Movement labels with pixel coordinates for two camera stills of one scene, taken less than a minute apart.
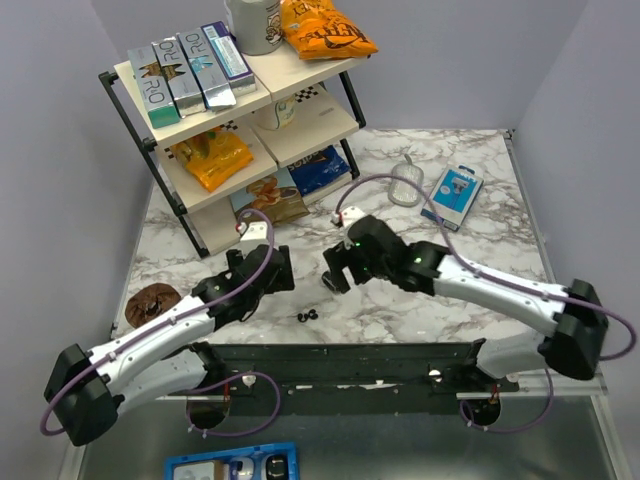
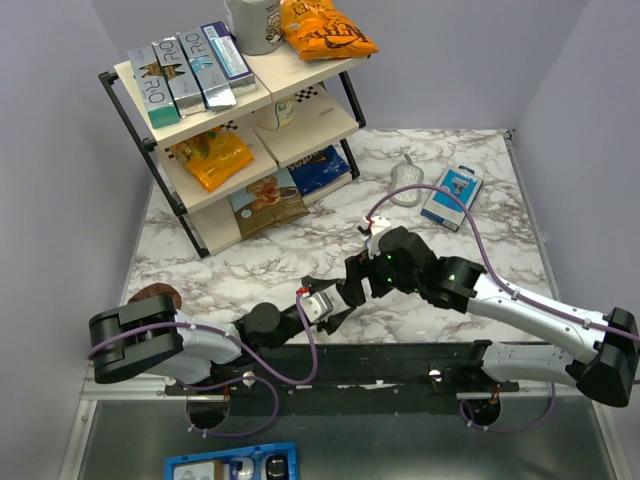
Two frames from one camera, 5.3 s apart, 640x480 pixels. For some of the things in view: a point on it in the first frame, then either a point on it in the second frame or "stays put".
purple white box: (231, 57) stays put
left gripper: (283, 281) → (334, 322)
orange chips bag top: (321, 29) stays put
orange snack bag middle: (213, 157) stays put
